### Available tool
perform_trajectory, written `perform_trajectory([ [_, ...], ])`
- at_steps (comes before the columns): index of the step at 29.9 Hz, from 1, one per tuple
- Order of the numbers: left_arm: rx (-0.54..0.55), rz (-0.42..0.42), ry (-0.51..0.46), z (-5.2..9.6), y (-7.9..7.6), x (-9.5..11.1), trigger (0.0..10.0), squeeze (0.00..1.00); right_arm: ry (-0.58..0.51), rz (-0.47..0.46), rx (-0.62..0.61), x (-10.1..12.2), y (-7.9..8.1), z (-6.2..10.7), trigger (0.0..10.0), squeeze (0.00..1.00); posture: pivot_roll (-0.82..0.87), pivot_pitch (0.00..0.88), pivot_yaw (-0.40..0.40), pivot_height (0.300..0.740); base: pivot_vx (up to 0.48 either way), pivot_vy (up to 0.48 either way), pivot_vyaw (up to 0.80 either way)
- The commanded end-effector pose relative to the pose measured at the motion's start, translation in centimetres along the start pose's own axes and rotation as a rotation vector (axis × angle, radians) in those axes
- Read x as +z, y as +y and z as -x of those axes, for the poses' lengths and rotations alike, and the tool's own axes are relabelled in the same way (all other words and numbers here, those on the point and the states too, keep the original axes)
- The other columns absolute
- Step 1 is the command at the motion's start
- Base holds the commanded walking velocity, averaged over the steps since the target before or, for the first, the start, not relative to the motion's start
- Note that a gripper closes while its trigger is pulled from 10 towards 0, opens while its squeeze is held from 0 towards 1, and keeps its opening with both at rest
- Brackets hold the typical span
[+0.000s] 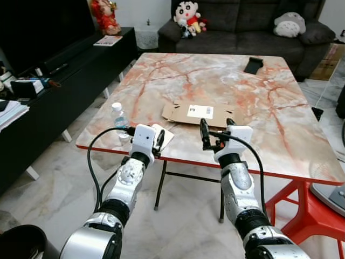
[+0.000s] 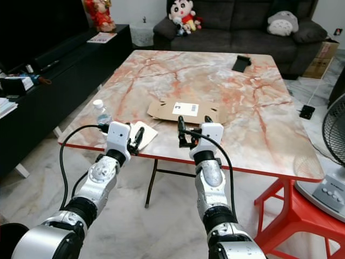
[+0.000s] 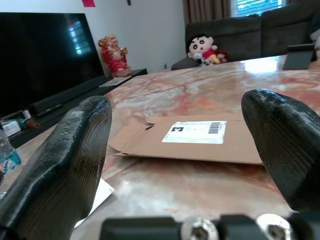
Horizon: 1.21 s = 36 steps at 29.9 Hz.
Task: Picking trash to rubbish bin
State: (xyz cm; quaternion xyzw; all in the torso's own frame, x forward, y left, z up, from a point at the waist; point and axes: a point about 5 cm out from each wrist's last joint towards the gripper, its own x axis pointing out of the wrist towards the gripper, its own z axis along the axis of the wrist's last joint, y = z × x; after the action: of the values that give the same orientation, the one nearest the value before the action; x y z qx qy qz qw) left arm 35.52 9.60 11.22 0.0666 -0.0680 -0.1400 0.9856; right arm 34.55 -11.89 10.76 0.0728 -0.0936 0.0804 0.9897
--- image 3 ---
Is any white paper sheet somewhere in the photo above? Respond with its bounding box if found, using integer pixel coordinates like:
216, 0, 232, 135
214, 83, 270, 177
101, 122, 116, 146
73, 178, 116, 230

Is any brown curtain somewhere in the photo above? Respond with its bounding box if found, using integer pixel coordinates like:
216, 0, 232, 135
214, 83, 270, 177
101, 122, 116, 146
182, 0, 232, 26

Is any cartoon boy plush doll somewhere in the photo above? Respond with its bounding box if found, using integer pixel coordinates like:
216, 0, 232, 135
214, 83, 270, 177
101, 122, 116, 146
187, 33, 222, 66

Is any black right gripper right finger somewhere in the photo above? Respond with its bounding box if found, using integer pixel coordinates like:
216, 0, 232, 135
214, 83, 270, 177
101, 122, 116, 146
241, 89, 320, 213

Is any clear plastic water bottle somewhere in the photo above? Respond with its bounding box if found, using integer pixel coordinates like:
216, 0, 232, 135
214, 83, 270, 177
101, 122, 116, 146
0, 127, 23, 198

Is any white booklet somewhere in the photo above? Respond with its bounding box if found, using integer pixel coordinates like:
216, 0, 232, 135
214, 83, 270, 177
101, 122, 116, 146
98, 77, 126, 88

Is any window with blinds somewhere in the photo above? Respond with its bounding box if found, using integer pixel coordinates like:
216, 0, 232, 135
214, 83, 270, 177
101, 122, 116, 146
229, 0, 291, 18

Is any black flat screen TV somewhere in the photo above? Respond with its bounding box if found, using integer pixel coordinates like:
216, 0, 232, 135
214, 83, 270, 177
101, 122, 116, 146
0, 12, 106, 118

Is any flat brown cardboard box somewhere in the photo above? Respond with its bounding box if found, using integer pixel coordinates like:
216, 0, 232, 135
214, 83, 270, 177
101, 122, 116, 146
107, 116, 265, 166

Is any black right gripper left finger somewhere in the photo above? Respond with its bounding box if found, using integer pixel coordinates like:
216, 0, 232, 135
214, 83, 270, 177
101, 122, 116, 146
0, 95, 113, 240

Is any small white box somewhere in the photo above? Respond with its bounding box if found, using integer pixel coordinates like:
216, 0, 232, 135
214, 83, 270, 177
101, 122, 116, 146
0, 119, 22, 138

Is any red laughing Buddha figurine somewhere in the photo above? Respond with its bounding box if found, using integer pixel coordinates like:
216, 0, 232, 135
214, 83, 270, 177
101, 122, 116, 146
97, 34, 133, 78

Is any small red plush toy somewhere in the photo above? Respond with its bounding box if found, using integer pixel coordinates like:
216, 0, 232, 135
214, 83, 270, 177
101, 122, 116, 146
214, 49, 230, 63

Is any black phone stand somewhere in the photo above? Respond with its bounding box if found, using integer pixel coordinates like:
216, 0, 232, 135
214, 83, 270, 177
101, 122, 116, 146
282, 43, 317, 71

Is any black soundbar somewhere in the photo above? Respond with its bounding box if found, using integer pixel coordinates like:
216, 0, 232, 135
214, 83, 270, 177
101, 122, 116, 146
28, 81, 101, 116

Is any black TV cabinet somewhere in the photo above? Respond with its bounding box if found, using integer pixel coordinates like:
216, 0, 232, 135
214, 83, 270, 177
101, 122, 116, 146
0, 67, 148, 148

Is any dark grey fabric sofa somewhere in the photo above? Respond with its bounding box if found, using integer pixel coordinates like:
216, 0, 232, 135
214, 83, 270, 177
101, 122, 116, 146
171, 0, 320, 71

